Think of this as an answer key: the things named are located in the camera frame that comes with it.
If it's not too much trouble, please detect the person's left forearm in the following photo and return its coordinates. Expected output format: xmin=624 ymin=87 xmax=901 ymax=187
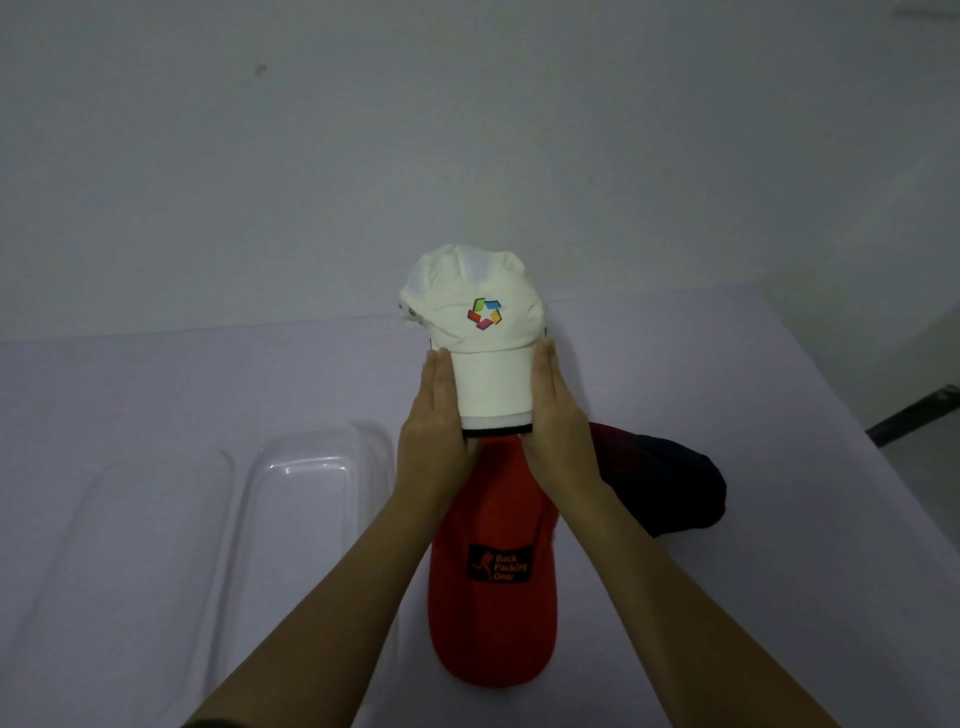
xmin=182 ymin=491 xmax=451 ymax=728

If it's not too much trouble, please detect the white cap with colourful logo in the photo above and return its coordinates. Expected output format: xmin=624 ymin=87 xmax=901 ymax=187
xmin=397 ymin=242 xmax=550 ymax=439

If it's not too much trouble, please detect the navy cap with red brim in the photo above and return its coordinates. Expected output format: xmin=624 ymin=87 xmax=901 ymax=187
xmin=588 ymin=421 xmax=730 ymax=540

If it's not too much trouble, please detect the person's right forearm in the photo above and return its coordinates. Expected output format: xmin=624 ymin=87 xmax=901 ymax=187
xmin=558 ymin=483 xmax=843 ymax=728

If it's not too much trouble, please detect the red cap with black patch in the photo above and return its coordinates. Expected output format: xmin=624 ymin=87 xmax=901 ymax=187
xmin=426 ymin=434 xmax=561 ymax=690

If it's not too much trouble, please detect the clear plastic container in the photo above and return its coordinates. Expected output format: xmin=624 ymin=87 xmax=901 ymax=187
xmin=200 ymin=422 xmax=400 ymax=728

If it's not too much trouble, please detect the clear plastic lid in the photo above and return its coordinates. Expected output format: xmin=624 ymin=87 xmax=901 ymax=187
xmin=0 ymin=447 xmax=238 ymax=728

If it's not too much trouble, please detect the person's left hand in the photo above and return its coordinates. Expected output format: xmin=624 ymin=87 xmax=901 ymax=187
xmin=394 ymin=347 xmax=482 ymax=520

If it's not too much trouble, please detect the person's right hand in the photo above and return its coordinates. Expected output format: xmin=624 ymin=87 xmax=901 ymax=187
xmin=518 ymin=336 xmax=610 ymax=520

